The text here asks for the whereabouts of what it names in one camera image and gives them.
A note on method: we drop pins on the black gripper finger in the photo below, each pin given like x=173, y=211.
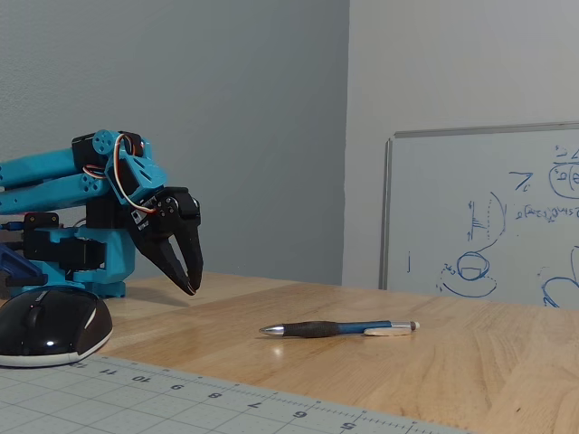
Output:
x=163, y=255
x=192, y=253

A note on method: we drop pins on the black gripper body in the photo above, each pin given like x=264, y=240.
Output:
x=156, y=232

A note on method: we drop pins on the blue pen with black grip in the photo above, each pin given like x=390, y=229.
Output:
x=312, y=329

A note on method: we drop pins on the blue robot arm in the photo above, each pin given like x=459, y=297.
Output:
x=45, y=165

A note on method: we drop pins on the black computer mouse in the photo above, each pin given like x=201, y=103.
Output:
x=50, y=325

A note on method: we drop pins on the dark blue table clamp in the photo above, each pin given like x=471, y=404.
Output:
x=18, y=267

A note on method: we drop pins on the grey cutting mat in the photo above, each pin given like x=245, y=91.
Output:
x=135, y=402

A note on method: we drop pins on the whiteboard with blue drawings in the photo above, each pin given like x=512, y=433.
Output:
x=520, y=226

